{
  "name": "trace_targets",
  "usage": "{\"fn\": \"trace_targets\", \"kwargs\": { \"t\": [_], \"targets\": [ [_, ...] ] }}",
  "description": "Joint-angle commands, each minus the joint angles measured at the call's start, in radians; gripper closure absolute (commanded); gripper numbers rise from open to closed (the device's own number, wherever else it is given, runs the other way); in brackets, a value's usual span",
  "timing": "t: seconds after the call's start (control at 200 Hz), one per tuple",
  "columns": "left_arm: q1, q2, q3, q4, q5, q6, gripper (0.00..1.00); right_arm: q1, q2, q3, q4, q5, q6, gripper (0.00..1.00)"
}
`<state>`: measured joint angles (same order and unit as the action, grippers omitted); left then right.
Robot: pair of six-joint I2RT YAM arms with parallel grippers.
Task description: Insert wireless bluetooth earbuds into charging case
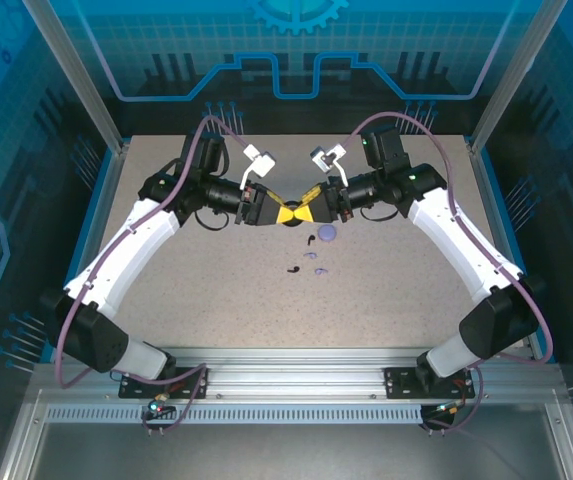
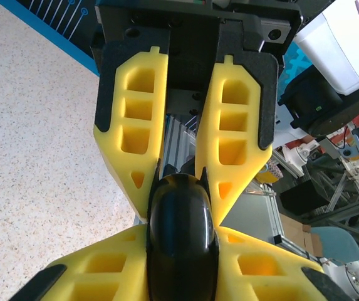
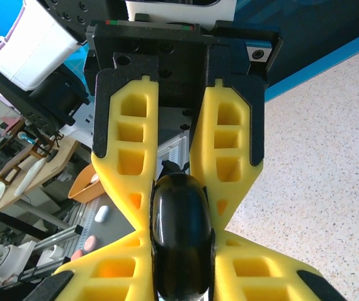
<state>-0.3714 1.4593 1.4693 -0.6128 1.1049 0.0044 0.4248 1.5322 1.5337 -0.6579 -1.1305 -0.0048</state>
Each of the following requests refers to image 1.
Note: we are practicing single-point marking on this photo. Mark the purple round earbud charging case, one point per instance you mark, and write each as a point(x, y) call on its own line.
point(327, 233)

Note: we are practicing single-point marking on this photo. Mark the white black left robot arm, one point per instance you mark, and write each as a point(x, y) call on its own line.
point(126, 255)

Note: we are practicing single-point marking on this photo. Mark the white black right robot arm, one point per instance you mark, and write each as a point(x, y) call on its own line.
point(461, 250)

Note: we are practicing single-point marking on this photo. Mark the aluminium frame post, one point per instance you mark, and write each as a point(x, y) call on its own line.
point(516, 75)
point(76, 75)

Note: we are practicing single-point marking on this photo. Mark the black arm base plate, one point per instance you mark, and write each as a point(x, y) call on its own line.
point(131, 391)
point(401, 382)

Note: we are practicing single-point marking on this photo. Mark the blue aluminium table side rail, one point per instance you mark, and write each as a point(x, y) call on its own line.
point(498, 220)
point(93, 220)

